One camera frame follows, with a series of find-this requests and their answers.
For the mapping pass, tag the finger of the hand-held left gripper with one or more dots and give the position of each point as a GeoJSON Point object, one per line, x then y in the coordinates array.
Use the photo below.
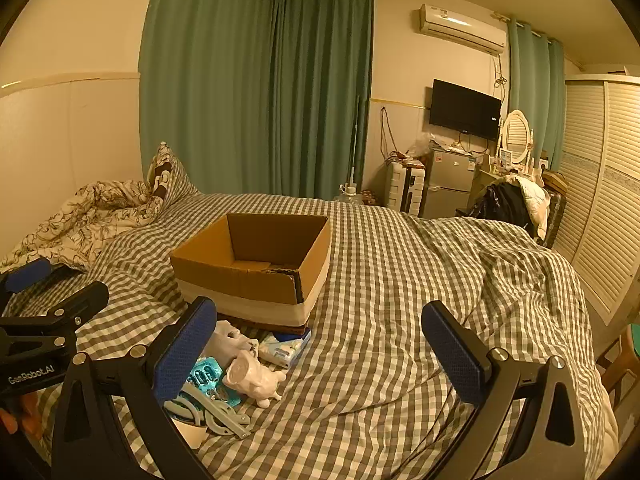
{"type": "Point", "coordinates": [85, 302]}
{"type": "Point", "coordinates": [27, 275]}

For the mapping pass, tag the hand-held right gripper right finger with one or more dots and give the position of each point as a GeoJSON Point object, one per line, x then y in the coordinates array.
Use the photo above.
{"type": "Point", "coordinates": [452, 355]}

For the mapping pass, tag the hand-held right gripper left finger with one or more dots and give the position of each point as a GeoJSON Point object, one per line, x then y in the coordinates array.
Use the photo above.
{"type": "Point", "coordinates": [184, 355]}

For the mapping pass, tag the blue blister pack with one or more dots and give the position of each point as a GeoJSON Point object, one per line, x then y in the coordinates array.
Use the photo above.
{"type": "Point", "coordinates": [207, 375]}

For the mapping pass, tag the grey scissors tool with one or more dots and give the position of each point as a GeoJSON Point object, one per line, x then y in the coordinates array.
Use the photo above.
{"type": "Point", "coordinates": [220, 412]}

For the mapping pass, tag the white ceramic figurine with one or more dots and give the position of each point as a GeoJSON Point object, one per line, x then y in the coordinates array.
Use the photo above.
{"type": "Point", "coordinates": [252, 380]}

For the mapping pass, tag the cardboard box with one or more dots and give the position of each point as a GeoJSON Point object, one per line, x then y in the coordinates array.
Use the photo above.
{"type": "Point", "coordinates": [240, 285]}

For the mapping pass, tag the blue white tissue pack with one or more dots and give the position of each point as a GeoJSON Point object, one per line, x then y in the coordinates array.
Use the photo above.
{"type": "Point", "coordinates": [282, 347]}

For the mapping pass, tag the floral print quilt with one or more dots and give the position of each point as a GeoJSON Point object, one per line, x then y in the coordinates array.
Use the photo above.
{"type": "Point", "coordinates": [90, 220]}

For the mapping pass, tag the patterned pillow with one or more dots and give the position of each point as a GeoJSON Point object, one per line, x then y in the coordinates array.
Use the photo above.
{"type": "Point", "coordinates": [172, 180]}

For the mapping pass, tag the small silver fridge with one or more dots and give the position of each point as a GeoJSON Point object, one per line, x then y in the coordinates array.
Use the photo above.
{"type": "Point", "coordinates": [447, 185]}

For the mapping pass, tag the white suitcase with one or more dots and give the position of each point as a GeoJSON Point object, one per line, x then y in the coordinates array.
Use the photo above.
{"type": "Point", "coordinates": [405, 187]}

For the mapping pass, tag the wooden chair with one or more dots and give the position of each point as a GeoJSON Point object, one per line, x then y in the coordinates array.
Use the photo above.
{"type": "Point", "coordinates": [556, 210]}

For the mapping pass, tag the vanity table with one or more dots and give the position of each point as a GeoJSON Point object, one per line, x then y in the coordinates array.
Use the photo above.
{"type": "Point", "coordinates": [486, 180]}

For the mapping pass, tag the white jacket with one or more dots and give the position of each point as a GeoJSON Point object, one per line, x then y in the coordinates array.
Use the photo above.
{"type": "Point", "coordinates": [531, 192]}

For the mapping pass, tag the clear plastic bag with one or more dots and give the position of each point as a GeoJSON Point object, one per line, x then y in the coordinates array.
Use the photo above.
{"type": "Point", "coordinates": [422, 147]}

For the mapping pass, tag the white louvered wardrobe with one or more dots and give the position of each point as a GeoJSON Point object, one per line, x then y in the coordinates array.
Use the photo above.
{"type": "Point", "coordinates": [600, 185]}

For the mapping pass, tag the oval white vanity mirror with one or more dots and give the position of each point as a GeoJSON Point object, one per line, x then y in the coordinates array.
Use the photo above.
{"type": "Point", "coordinates": [516, 132]}

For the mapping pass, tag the white mop pole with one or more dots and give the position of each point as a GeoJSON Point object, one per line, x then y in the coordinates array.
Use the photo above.
{"type": "Point", "coordinates": [355, 140]}

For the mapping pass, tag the green curtain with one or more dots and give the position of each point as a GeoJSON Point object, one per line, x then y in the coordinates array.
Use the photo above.
{"type": "Point", "coordinates": [325, 95]}
{"type": "Point", "coordinates": [200, 85]}
{"type": "Point", "coordinates": [535, 85]}

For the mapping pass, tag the white air conditioner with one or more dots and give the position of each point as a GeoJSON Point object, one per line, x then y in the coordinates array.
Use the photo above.
{"type": "Point", "coordinates": [460, 27]}

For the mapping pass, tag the black wall television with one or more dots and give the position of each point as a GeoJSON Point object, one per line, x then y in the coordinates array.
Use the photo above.
{"type": "Point", "coordinates": [465, 110]}

